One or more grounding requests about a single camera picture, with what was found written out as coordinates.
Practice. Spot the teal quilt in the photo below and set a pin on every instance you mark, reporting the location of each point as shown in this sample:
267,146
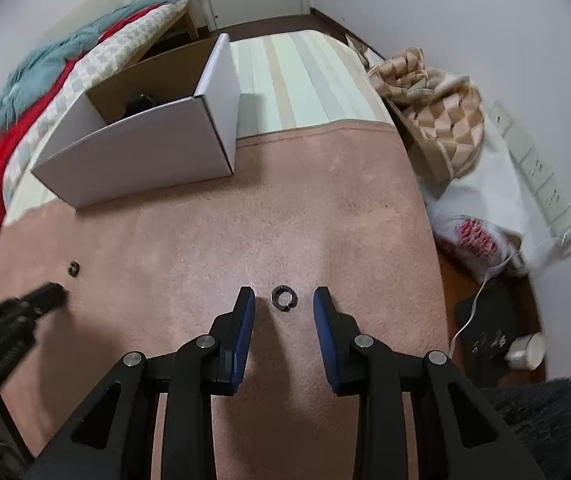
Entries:
40,70

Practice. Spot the wooden bed leg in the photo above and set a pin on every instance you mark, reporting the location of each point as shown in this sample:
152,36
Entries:
191,25

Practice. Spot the white cup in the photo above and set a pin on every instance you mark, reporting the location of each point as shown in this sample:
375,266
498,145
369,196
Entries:
528,350

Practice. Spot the pink striped tablecloth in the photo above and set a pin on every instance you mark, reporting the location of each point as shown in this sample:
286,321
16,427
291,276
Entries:
315,210

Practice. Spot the white cardboard box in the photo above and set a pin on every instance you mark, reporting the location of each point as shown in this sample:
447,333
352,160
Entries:
140,160

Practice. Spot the white plastic bag red print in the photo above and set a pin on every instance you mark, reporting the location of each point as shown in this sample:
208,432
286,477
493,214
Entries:
495,185

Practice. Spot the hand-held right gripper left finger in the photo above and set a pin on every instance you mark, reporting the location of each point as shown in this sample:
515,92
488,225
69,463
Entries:
243,340

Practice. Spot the white power strip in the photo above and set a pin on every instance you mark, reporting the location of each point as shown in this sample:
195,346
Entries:
540,175

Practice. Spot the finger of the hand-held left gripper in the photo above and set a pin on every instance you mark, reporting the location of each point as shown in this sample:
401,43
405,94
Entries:
40,300

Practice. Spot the black smartwatch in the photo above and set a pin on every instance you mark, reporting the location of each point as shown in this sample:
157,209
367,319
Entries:
140,102

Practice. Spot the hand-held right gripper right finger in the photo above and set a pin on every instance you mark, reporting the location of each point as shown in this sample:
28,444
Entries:
325,340

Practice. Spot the beige checkered cloth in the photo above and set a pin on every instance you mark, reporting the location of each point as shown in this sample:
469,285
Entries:
440,125

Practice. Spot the grey checkered quilt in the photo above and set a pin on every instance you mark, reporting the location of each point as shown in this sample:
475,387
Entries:
115,45

